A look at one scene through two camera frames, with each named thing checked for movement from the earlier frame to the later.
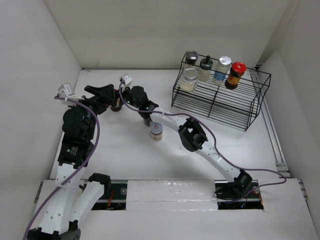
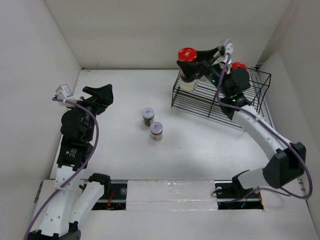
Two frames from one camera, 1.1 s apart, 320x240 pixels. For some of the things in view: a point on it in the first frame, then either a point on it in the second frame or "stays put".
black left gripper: x=104 y=98 stays put
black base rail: x=117 y=198 stays put
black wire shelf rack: x=240 y=107 stays put
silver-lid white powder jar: x=188 y=82 stays put
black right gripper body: x=128 y=98 to x=215 y=74
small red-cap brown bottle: x=118 y=105 to x=187 y=54
